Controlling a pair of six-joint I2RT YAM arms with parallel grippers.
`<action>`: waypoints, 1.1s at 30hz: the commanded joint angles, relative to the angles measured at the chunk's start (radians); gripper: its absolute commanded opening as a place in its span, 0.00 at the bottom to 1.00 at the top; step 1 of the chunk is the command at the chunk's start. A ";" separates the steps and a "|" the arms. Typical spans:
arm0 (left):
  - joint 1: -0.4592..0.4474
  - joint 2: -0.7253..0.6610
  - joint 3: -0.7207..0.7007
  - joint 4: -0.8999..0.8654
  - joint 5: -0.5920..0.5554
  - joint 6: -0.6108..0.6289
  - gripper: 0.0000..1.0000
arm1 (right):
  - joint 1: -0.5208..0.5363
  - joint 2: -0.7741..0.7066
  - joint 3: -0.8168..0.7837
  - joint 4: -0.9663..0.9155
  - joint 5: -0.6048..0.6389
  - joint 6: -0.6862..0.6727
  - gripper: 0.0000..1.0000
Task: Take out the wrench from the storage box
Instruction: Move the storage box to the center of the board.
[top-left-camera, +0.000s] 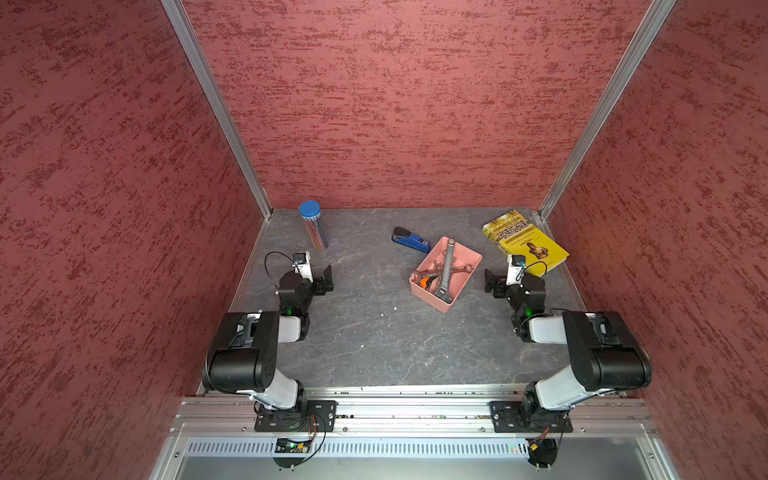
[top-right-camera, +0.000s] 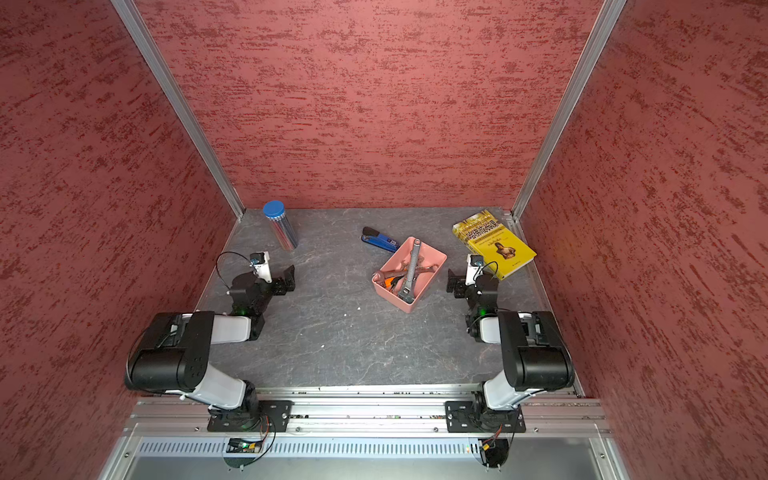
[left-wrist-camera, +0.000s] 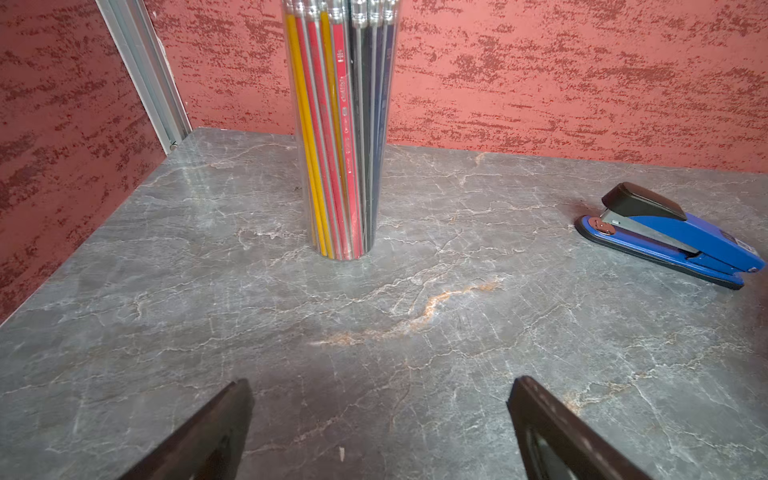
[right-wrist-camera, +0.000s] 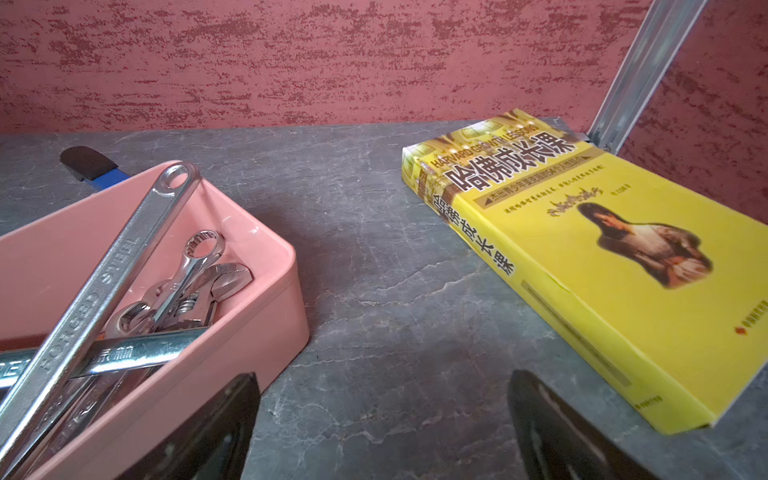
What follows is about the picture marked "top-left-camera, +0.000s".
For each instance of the blue capped clear tube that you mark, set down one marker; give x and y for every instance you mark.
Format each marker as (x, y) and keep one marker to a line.
(310, 212)

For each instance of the control board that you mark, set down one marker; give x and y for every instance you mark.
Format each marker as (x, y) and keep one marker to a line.
(290, 453)
(543, 453)

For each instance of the aluminium front rail frame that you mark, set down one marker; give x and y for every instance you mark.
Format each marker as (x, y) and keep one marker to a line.
(433, 422)

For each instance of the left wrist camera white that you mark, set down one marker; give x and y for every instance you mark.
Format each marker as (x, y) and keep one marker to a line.
(301, 263)

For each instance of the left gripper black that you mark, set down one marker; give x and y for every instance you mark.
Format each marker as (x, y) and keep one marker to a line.
(318, 285)

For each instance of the left corner aluminium post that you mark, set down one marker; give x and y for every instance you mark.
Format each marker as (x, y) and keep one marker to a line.
(187, 37)

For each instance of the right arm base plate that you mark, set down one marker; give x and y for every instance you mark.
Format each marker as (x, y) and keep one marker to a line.
(521, 418)

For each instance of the left control board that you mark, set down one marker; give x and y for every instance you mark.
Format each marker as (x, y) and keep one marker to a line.
(290, 453)

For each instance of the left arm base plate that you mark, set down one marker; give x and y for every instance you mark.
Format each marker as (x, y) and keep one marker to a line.
(313, 416)

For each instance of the right corner aluminium post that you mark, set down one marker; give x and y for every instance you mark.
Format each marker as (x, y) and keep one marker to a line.
(646, 32)

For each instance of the yellow book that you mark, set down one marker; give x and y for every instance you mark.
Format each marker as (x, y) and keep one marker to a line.
(513, 234)

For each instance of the corner aluminium post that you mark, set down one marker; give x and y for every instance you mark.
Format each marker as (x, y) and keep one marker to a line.
(646, 32)
(187, 37)

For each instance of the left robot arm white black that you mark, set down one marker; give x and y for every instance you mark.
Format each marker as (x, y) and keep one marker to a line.
(242, 357)

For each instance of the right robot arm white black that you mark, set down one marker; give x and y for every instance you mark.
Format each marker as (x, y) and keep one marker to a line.
(604, 356)

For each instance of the pink storage box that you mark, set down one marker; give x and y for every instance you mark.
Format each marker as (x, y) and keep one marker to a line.
(465, 263)

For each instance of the right control board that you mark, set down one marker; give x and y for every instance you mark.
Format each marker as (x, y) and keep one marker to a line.
(543, 453)

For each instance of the long silver combination wrench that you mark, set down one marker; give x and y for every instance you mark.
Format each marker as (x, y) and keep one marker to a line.
(442, 292)

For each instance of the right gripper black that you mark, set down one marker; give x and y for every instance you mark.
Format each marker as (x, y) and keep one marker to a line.
(499, 284)

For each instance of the blue stapler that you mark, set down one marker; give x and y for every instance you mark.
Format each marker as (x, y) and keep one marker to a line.
(406, 238)

